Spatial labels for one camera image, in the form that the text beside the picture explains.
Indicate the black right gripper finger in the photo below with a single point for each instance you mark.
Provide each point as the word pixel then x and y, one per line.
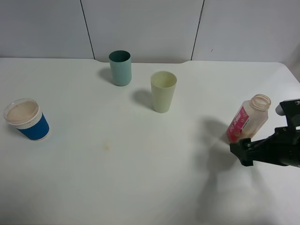
pixel 247 151

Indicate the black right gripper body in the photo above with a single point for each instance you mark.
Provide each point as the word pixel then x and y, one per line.
pixel 285 144

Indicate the clear bottle with pink label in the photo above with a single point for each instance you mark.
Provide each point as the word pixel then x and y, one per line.
pixel 250 117

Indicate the pale yellow plastic cup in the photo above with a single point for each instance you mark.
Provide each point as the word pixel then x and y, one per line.
pixel 163 84

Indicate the teal plastic cup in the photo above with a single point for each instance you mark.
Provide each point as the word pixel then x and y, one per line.
pixel 120 64

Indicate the blue paper cup with lid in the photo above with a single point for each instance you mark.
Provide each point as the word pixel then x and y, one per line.
pixel 26 116

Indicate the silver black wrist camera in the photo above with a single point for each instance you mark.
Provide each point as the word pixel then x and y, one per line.
pixel 291 110

